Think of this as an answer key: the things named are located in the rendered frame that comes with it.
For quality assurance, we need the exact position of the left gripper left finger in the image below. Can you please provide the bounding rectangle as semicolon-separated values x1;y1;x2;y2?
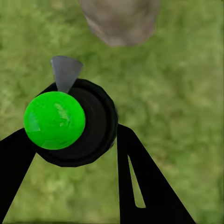
0;128;36;224

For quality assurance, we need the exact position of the pesticide atomizer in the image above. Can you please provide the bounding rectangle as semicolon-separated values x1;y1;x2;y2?
23;56;119;168

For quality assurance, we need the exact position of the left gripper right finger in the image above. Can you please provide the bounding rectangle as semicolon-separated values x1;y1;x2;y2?
116;123;196;224

